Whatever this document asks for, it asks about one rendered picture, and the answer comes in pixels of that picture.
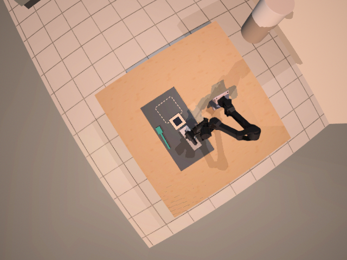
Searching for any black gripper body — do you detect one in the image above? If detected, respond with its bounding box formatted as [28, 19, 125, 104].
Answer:
[185, 125, 201, 141]

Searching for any dark grey flat mat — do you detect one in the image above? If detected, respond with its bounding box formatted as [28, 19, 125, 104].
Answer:
[140, 87, 214, 171]

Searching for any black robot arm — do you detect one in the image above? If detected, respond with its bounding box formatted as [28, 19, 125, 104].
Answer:
[195, 96, 261, 142]

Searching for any cream tile with dark rectangle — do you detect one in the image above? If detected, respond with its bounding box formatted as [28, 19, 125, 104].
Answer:
[169, 113, 186, 130]

